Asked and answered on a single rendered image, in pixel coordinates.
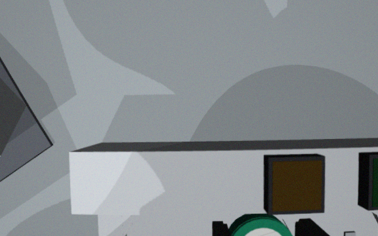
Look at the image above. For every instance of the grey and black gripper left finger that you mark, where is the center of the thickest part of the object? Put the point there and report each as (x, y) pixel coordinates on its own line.
(220, 229)

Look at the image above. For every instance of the green round cap with white top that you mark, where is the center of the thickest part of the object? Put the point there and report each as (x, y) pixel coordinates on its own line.
(258, 225)

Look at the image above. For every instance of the grey bench mat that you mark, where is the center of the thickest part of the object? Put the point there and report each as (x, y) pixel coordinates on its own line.
(97, 71)

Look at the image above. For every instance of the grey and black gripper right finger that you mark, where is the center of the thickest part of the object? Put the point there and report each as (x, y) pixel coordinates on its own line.
(307, 227)

